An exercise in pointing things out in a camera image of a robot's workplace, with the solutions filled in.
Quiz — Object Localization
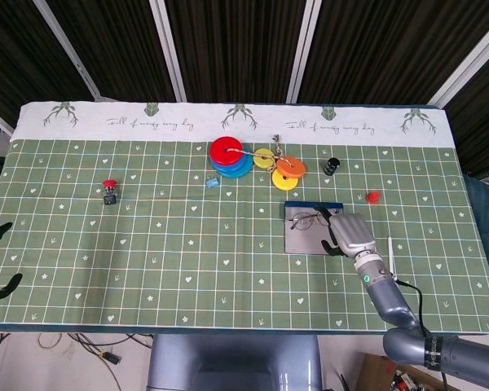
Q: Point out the braided string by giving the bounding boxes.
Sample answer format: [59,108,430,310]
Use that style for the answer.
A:
[227,134,291,180]

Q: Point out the cardboard box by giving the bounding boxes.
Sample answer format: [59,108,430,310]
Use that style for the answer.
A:
[356,352,445,391]

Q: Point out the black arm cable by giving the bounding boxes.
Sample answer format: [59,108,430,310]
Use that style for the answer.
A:
[394,279,450,391]

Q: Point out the small yellow-green ring disc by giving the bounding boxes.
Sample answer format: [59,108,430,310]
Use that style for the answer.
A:
[253,148,275,169]

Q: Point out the grey metal support bar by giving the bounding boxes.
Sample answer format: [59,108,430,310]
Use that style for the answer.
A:
[284,0,317,103]
[427,15,489,109]
[33,0,104,102]
[148,0,187,103]

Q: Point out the blue ring disc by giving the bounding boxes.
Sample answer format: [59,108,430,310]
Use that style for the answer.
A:
[209,154,249,173]

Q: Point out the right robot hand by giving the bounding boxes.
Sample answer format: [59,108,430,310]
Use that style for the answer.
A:
[319,206,378,258]

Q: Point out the blue glasses case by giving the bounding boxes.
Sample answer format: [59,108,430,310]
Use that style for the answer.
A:
[284,200,344,254]

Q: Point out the red ring disc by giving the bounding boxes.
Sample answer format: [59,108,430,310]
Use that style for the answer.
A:
[209,136,243,165]

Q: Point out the white stick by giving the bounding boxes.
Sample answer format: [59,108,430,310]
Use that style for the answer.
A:
[386,235,400,283]

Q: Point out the red emergency stop button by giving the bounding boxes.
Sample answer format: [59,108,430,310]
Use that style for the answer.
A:
[103,178,119,206]

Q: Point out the thin-framed eyeglasses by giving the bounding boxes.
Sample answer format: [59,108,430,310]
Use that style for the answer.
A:
[289,208,331,231]

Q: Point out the dark pleated curtain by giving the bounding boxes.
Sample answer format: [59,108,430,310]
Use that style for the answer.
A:
[0,0,489,176]

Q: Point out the tangled floor cables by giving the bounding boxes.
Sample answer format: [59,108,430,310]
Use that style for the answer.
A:
[0,332,152,391]

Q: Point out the green grid tablecloth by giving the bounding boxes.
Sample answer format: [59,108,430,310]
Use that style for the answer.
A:
[0,101,489,336]

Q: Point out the teal ring disc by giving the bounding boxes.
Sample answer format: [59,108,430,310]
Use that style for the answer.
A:
[218,152,254,179]

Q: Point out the yellow ring disc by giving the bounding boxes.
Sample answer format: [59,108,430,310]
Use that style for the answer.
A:
[271,167,299,191]

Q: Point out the grey-blue robot torso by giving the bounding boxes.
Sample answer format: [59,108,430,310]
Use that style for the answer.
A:
[146,334,323,391]

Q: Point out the orange ring disc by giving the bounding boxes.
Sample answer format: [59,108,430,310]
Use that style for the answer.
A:
[276,156,306,178]

